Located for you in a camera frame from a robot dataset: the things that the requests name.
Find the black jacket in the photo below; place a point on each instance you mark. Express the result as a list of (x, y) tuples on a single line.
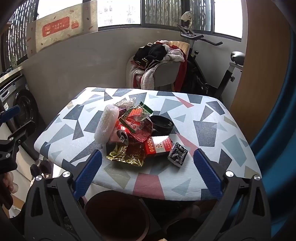
[(152, 55)]

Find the small black packet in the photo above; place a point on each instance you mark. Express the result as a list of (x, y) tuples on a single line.
[(177, 154)]

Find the black exercise bike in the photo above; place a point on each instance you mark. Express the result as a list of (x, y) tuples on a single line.
[(227, 76)]

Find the black round bowl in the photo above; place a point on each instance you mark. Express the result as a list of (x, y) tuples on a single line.
[(161, 122)]

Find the white fleece garment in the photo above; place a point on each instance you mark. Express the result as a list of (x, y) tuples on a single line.
[(146, 80)]

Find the gold foil wrapper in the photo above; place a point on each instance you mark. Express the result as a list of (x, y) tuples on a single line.
[(124, 156)]

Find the grey washing machine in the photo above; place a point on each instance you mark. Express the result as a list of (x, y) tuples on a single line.
[(25, 106)]

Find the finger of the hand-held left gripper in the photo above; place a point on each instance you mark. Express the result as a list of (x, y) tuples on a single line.
[(10, 112), (19, 134)]

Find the beige chair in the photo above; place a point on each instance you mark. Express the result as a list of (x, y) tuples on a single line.
[(165, 71)]

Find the person's left hand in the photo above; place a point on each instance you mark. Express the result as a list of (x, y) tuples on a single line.
[(8, 183)]

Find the wooden panel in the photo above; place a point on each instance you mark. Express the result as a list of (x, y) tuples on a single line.
[(261, 69)]

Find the green red snack wrapper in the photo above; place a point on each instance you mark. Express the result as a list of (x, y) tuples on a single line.
[(134, 114)]

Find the cardboard sheet with red print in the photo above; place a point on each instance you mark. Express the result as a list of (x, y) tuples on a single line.
[(57, 25)]

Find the crumpled white paper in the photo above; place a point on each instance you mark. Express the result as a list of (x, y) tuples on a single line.
[(124, 103)]

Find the beige cloth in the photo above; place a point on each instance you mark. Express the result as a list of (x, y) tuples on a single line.
[(187, 16)]

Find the crushed red can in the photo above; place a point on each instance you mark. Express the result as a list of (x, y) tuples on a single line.
[(122, 136)]

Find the blue curtain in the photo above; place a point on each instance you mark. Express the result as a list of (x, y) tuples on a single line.
[(277, 139)]

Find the red cigarette box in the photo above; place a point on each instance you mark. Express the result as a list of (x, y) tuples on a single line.
[(157, 146)]

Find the brown trash bin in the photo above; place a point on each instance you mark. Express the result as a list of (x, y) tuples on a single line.
[(115, 215)]

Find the red garment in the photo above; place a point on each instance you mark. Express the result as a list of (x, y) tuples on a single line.
[(182, 71)]

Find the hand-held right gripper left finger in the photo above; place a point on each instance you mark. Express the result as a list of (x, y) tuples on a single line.
[(87, 172)]

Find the red foil lid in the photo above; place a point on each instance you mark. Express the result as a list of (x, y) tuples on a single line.
[(143, 133)]

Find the white foam net sleeve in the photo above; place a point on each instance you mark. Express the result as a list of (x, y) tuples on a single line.
[(105, 125)]

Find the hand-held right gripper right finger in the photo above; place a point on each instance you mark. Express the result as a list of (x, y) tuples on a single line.
[(207, 172)]

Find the window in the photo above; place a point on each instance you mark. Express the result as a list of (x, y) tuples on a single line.
[(115, 11)]

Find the metal window grille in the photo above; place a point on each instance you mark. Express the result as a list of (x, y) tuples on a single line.
[(19, 30)]

